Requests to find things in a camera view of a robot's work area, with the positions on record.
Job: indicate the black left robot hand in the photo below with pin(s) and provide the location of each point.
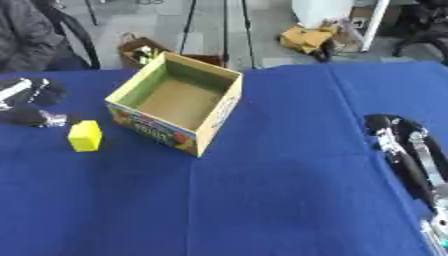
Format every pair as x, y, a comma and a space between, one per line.
30, 96

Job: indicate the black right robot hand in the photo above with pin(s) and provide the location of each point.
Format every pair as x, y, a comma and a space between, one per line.
413, 156

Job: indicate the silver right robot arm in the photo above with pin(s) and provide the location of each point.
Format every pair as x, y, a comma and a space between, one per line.
437, 230

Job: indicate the open cardboard box green inside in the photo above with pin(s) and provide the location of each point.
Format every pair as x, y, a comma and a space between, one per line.
175, 101

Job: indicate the person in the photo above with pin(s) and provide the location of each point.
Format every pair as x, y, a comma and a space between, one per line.
29, 36

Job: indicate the yellow rectangular block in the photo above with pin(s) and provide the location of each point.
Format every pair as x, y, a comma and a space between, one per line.
85, 136

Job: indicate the brown bag with items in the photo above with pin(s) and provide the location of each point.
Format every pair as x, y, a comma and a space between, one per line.
143, 53

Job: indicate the black office chair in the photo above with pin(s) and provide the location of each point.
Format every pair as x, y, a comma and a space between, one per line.
423, 28

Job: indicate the white board stand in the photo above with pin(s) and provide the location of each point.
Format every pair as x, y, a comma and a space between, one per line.
344, 20

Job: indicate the yellow bag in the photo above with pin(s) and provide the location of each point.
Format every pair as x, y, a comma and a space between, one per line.
308, 38

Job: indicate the black tripod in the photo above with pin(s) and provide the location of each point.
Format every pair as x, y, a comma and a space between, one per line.
217, 30

